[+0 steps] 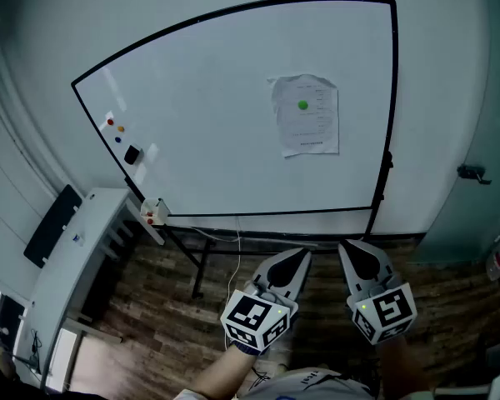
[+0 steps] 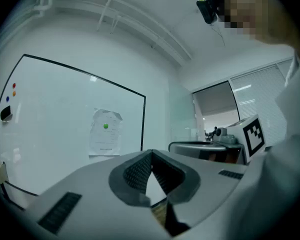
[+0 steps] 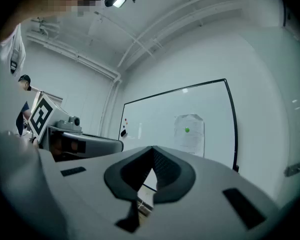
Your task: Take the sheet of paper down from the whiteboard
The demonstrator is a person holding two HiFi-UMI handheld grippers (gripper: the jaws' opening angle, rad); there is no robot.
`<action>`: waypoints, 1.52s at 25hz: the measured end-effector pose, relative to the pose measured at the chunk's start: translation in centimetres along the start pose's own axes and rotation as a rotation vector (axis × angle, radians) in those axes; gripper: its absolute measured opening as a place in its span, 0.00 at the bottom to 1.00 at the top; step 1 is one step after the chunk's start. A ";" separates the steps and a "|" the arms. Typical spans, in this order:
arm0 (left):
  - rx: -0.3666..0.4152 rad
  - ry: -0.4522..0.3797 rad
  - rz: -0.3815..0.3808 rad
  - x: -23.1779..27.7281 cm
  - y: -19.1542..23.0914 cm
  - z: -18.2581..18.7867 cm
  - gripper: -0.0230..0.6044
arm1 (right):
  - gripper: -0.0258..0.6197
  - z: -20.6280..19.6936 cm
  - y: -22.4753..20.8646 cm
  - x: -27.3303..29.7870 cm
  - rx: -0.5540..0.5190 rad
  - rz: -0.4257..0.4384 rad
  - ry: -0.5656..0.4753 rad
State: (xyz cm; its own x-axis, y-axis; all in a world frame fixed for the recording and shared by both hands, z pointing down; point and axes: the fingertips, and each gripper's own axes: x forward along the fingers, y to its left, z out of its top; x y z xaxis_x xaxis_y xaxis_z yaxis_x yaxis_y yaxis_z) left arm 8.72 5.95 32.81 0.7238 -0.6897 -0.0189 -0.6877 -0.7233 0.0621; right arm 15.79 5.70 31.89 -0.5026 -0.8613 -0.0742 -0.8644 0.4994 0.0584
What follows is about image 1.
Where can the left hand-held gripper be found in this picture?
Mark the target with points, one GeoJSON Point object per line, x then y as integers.
{"type": "Point", "coordinates": [254, 317]}

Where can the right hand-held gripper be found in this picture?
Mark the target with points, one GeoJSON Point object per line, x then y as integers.
{"type": "Point", "coordinates": [385, 311]}

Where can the printed sheet of paper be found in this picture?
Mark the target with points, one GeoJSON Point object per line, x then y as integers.
{"type": "Point", "coordinates": [312, 127]}

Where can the black framed whiteboard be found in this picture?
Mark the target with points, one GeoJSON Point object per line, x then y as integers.
{"type": "Point", "coordinates": [216, 131]}

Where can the person's left forearm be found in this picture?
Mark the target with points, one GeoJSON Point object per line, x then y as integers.
{"type": "Point", "coordinates": [221, 373]}

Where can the person's right forearm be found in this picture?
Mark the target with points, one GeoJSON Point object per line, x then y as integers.
{"type": "Point", "coordinates": [402, 369]}

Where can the black whiteboard stand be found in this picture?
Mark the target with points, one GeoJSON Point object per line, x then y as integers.
{"type": "Point", "coordinates": [200, 265]}

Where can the black whiteboard eraser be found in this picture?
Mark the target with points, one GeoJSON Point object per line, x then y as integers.
{"type": "Point", "coordinates": [132, 155]}

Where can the person's white shirt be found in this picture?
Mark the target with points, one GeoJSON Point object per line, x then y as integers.
{"type": "Point", "coordinates": [312, 383]}

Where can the white magnet box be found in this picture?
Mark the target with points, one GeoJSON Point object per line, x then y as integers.
{"type": "Point", "coordinates": [158, 211]}

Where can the green round magnet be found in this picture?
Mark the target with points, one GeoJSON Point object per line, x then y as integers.
{"type": "Point", "coordinates": [303, 105]}

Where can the small blue white box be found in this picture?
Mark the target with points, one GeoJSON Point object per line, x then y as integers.
{"type": "Point", "coordinates": [78, 238]}

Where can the white desk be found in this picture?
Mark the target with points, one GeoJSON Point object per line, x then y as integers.
{"type": "Point", "coordinates": [66, 273]}

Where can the white drawer cabinet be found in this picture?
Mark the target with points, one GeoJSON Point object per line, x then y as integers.
{"type": "Point", "coordinates": [62, 358]}

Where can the black flat panel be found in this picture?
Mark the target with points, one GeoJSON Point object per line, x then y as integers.
{"type": "Point", "coordinates": [52, 227]}

